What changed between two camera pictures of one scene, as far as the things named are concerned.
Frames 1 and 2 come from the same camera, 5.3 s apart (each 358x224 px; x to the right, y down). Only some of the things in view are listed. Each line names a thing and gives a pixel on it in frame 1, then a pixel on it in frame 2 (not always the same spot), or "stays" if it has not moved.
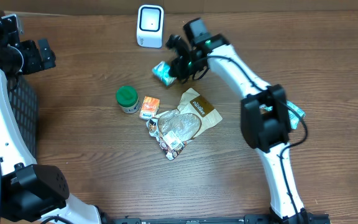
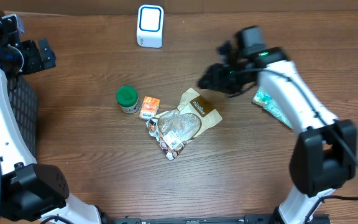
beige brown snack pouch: [174, 128] stays
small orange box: [150, 107] stays
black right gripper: [184, 74] to [220, 83]
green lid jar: [127, 98] stays
